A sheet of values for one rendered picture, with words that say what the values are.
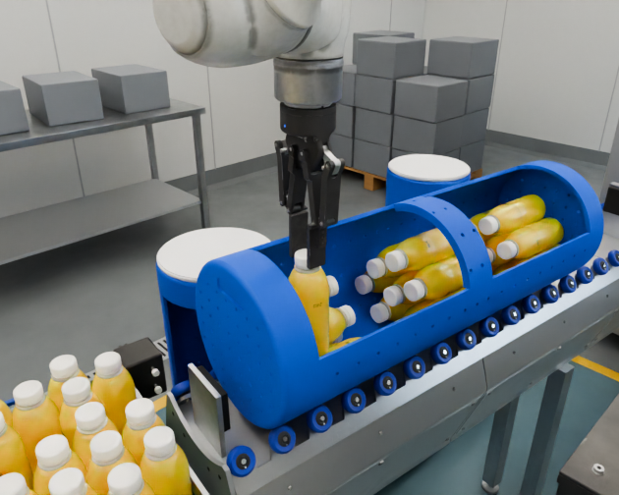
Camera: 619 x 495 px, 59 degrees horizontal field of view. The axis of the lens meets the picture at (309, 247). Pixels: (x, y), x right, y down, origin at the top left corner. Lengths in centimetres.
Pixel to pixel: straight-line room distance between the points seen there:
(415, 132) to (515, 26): 216
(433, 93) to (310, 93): 350
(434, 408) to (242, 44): 82
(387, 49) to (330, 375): 372
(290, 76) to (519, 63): 549
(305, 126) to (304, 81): 6
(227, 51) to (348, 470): 74
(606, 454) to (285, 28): 62
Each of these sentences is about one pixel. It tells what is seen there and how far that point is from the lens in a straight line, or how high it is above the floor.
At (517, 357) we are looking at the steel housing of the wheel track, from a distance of 133.
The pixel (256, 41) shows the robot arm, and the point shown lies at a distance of 55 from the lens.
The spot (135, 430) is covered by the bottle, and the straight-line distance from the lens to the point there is 84.
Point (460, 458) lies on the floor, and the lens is 228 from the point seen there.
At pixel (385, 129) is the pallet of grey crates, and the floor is 54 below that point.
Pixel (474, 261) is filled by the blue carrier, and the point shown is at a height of 116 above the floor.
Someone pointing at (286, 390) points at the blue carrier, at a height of 110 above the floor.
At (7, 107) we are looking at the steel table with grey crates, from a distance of 323.
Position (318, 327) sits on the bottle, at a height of 113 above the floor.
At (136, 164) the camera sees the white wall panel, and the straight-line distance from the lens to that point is 443.
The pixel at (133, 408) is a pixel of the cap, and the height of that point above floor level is 108.
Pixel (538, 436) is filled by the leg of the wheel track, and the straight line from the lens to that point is 191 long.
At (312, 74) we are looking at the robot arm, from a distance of 70.
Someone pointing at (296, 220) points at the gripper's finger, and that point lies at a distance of 82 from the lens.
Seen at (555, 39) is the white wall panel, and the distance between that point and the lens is 598.
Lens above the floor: 162
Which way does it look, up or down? 26 degrees down
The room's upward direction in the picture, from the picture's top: straight up
